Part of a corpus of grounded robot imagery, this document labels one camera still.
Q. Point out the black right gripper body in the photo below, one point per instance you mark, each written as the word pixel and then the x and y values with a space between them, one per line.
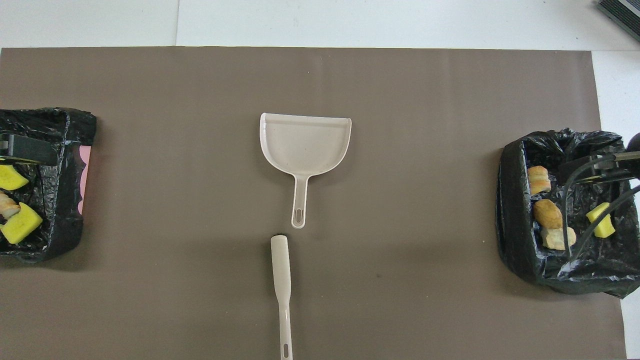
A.
pixel 634 142

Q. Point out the notched yellow sponge piece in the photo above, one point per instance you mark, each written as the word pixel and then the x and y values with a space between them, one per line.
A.
pixel 10 179

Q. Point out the small yellow sponge wedge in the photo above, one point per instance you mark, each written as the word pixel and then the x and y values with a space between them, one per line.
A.
pixel 602 222

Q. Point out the pale beige bread chunk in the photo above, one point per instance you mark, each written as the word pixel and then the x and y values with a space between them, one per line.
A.
pixel 7 205

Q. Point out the orange croissant piece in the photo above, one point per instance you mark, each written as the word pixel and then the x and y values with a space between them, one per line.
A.
pixel 539 179

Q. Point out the brown bread roll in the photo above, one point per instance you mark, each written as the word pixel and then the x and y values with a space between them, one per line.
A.
pixel 548 213

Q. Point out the wavy yellow sponge piece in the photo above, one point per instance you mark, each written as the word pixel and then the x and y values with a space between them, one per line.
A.
pixel 22 225

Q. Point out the pale round bread piece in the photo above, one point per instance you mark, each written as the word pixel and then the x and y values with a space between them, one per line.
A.
pixel 555 239

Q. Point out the beige plastic dustpan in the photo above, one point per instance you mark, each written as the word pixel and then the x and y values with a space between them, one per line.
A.
pixel 305 142

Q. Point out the beige brush with black bristles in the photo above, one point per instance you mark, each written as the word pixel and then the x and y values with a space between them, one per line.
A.
pixel 281 270

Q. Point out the pink bin with black bag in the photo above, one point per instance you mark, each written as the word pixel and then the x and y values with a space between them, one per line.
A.
pixel 55 200

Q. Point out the bin lined with black bag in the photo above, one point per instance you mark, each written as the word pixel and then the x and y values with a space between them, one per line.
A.
pixel 575 272

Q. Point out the dark grey ribbed device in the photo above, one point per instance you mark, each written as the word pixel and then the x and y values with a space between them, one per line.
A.
pixel 622 11

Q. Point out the brown table mat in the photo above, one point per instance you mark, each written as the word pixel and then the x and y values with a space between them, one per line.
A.
pixel 250 300

